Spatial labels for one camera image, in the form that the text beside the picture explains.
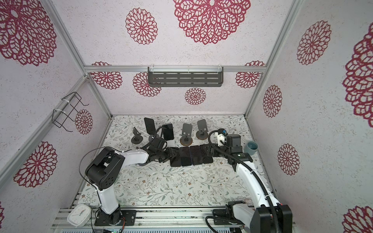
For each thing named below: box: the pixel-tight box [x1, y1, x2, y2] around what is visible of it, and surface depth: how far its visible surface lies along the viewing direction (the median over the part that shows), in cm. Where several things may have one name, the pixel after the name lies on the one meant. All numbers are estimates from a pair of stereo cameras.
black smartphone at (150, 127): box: [143, 117, 156, 135], surface depth 97 cm
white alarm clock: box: [67, 203, 92, 228], surface depth 74 cm
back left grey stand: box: [148, 133, 161, 146], surface depth 79 cm
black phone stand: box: [131, 126, 144, 145], surface depth 105 cm
